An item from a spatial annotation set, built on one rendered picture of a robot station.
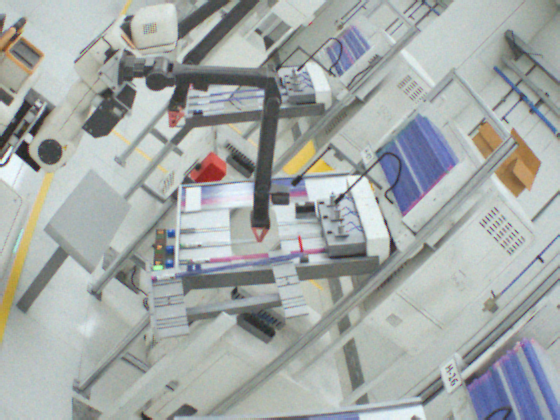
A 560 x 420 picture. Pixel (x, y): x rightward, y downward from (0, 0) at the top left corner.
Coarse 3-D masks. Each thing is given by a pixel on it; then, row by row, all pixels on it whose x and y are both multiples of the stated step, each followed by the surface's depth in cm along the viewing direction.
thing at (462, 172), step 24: (456, 72) 322; (408, 120) 322; (432, 120) 323; (384, 144) 327; (456, 168) 266; (432, 192) 270; (456, 192) 270; (480, 192) 271; (408, 216) 273; (456, 216) 275; (432, 240) 278; (144, 264) 357; (240, 288) 325; (264, 312) 327; (264, 336) 313; (168, 384) 298
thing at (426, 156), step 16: (416, 128) 309; (432, 128) 304; (400, 144) 312; (416, 144) 301; (432, 144) 291; (448, 144) 305; (384, 160) 314; (416, 160) 294; (432, 160) 284; (448, 160) 276; (400, 176) 296; (416, 176) 287; (432, 176) 278; (400, 192) 290; (416, 192) 281; (400, 208) 283
